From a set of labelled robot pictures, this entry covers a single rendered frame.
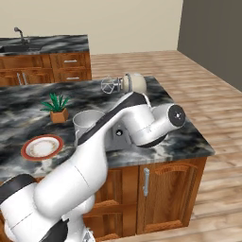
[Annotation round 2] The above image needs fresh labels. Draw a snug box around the silver mixer bowl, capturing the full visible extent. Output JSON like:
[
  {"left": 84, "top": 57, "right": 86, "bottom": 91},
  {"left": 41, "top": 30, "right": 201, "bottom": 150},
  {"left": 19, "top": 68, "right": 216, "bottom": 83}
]
[{"left": 72, "top": 109, "right": 107, "bottom": 147}]

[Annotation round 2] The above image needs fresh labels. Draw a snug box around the green plant in brown pot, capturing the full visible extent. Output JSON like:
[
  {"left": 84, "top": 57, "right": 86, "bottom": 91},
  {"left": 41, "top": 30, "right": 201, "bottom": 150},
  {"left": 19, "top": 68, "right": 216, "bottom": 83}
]
[{"left": 40, "top": 92, "right": 72, "bottom": 124}]

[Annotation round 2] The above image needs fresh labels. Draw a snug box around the brown wooden cupboard door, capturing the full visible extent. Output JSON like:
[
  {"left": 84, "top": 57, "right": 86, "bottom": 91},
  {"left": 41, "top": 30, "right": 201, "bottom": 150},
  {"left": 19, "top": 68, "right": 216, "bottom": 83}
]
[
  {"left": 136, "top": 156, "right": 208, "bottom": 235},
  {"left": 82, "top": 164, "right": 140, "bottom": 241}
]

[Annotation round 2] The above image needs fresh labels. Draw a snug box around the brown wooden cupboard run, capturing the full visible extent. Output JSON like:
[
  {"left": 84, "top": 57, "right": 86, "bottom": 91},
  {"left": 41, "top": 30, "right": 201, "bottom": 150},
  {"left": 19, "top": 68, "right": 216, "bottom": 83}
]
[{"left": 0, "top": 51, "right": 93, "bottom": 88}]

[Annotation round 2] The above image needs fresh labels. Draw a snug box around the red rimmed white plate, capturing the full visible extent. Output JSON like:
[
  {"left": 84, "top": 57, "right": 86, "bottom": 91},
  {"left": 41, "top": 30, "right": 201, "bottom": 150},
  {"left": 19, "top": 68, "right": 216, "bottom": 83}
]
[{"left": 20, "top": 133, "right": 65, "bottom": 162}]

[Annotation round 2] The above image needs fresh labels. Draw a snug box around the dark sink basin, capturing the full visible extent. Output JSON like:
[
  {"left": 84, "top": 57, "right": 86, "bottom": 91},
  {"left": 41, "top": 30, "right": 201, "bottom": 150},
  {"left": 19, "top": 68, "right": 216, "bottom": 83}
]
[{"left": 0, "top": 43, "right": 44, "bottom": 55}]

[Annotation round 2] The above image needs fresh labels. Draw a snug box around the grey sink tap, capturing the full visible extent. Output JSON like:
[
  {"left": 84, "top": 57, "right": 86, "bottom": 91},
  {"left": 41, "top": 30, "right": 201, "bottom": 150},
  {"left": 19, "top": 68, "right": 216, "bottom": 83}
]
[{"left": 13, "top": 26, "right": 30, "bottom": 45}]

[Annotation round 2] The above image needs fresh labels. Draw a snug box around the silver cupboard door handle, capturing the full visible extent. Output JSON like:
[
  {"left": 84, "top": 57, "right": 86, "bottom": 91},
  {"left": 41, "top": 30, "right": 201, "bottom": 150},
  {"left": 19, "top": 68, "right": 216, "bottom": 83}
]
[{"left": 143, "top": 167, "right": 151, "bottom": 198}]

